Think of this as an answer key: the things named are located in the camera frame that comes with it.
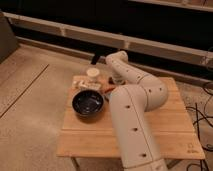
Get small white cup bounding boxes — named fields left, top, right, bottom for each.
left=86, top=68, right=100, bottom=78

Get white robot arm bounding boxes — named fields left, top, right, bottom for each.
left=106, top=51, right=168, bottom=171

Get black ceramic bowl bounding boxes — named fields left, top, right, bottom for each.
left=72, top=90, right=104, bottom=117

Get black cables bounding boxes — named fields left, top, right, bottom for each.
left=184, top=46, right=213, bottom=171

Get grey cabinet corner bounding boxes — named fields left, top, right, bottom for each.
left=0, top=10, right=19, bottom=63

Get white snack packet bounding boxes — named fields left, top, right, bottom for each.
left=78, top=80, right=101, bottom=91

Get wooden table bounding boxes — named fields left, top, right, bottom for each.
left=57, top=77, right=205, bottom=159

